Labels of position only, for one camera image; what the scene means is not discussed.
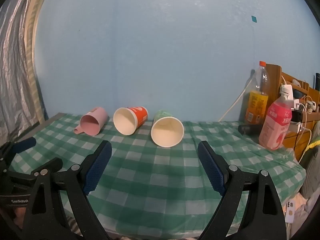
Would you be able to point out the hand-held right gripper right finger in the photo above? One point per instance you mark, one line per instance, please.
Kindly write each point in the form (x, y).
(212, 170)

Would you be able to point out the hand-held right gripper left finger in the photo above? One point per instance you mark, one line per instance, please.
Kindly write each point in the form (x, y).
(98, 168)

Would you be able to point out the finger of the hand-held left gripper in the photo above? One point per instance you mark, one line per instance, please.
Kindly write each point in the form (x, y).
(51, 164)
(24, 143)

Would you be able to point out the pink plastic mug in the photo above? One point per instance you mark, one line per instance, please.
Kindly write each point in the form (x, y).
(97, 120)

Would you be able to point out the orange paper cup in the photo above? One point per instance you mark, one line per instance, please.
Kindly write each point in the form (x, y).
(125, 123)

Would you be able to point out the green paper cup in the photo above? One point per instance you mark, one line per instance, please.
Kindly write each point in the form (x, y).
(166, 132)

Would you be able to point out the black device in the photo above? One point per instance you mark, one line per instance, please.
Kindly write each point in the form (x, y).
(247, 129)

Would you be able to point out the green checked tablecloth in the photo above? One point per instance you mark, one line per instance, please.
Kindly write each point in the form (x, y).
(155, 177)

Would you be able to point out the striped cloth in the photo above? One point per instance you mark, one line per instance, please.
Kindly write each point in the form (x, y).
(72, 226)

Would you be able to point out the silver grey curtain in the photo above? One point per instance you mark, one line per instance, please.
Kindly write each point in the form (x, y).
(15, 80)

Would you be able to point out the pink drink bottle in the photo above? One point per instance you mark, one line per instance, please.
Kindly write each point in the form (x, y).
(273, 127)

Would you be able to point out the orange-capped soda bottle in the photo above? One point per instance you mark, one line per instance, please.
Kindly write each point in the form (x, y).
(256, 105)

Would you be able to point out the white remote control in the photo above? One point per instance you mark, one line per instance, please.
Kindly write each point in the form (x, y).
(290, 211)

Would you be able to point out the grey bedding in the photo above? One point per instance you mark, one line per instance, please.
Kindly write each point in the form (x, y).
(312, 177)

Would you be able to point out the black power adapter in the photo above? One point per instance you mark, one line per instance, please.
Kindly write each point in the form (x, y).
(297, 115)

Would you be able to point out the wooden headboard shelf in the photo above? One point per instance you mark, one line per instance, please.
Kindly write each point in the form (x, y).
(273, 78)

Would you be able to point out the teal tape piece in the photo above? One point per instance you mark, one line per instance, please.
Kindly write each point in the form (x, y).
(254, 19)

